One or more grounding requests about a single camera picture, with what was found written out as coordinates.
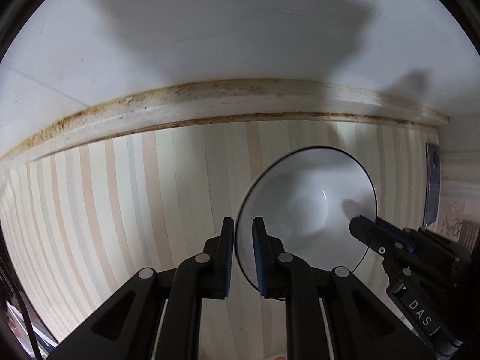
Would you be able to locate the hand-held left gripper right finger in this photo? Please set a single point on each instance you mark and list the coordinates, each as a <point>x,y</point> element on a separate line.
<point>259,255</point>

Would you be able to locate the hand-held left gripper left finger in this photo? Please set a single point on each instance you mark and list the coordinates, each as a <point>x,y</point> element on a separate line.
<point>227,255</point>

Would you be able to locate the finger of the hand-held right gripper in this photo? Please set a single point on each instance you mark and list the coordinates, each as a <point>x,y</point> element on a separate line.
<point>365,232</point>
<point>392,229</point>

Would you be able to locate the white bowl dark rim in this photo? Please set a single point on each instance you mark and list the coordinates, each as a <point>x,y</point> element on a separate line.
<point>307,195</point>

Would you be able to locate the dark blue smartphone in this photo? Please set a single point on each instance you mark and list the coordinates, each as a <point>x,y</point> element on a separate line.
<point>431,195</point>

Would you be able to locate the striped cat print tablecloth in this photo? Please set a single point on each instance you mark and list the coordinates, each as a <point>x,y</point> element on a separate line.
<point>112,213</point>

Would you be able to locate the stone counter back ledge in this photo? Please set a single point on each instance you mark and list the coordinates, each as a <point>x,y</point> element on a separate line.
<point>225,101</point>

